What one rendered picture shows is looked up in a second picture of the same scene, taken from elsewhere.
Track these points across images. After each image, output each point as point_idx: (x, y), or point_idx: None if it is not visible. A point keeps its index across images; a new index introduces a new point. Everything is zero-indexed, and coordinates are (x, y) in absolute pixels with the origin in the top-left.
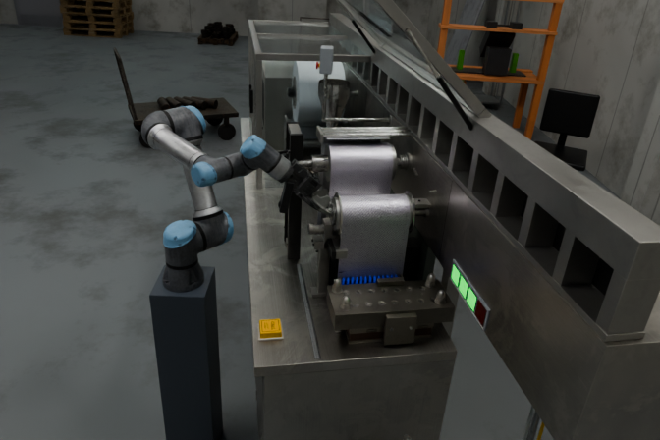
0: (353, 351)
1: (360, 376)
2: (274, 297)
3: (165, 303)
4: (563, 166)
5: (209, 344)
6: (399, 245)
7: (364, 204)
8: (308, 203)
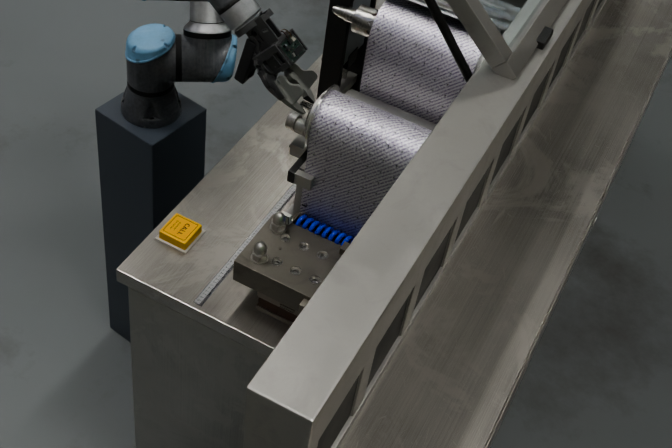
0: (250, 320)
1: (249, 359)
2: (234, 192)
3: (111, 130)
4: (420, 225)
5: (163, 209)
6: None
7: (354, 124)
8: (265, 85)
